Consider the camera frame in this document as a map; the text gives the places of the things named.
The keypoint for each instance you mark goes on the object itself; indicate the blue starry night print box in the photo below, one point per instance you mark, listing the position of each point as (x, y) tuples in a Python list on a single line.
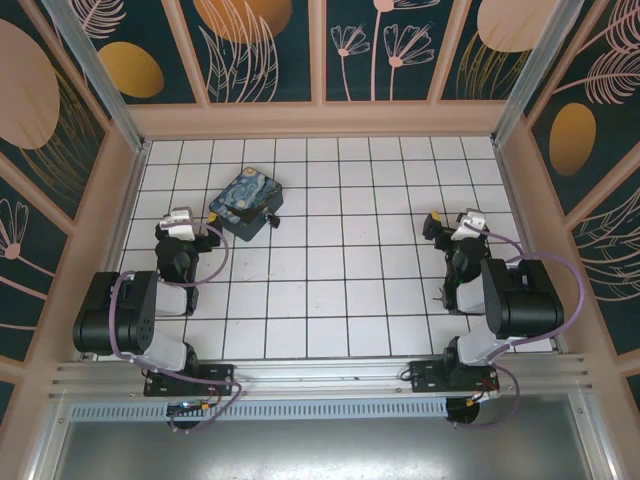
[(245, 195)]

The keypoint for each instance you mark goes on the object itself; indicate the small metal padlock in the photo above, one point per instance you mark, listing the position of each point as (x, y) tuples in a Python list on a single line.
[(272, 218)]

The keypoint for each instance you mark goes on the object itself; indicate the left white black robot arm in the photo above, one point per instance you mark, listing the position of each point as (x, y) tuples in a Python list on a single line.
[(130, 310)]

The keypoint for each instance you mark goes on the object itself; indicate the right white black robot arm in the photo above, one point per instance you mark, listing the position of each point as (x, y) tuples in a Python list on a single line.
[(530, 300)]

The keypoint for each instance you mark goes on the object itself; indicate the small green circuit board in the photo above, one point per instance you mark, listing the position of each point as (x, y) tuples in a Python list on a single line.
[(187, 406)]

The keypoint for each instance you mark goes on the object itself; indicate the grey metal sheet panel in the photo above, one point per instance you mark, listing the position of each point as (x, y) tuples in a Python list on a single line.
[(320, 450)]

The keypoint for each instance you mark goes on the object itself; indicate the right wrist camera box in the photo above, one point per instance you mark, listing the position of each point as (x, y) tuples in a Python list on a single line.
[(470, 223)]

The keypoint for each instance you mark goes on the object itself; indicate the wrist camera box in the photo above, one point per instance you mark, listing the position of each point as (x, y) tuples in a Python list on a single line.
[(176, 224), (470, 223)]

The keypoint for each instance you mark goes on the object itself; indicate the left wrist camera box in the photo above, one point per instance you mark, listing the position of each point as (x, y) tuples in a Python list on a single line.
[(176, 224)]

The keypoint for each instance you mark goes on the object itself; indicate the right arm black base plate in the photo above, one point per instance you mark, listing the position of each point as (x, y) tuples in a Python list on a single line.
[(425, 377)]

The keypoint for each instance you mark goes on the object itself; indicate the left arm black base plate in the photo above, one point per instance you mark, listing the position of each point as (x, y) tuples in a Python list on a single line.
[(215, 377)]

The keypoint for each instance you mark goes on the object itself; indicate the right aluminium corner post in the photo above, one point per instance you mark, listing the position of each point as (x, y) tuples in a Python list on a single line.
[(542, 65)]

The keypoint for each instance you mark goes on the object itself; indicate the aluminium corner post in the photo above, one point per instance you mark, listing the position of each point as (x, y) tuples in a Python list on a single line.
[(542, 65), (95, 65)]

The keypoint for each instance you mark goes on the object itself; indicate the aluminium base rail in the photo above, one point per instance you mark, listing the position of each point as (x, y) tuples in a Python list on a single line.
[(320, 375)]

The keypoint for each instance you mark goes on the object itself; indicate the left aluminium corner post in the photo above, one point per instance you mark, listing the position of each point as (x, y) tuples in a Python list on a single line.
[(95, 65)]

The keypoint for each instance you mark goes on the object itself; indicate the aluminium frame profile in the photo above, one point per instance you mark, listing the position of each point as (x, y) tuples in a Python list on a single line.
[(595, 440), (50, 440)]

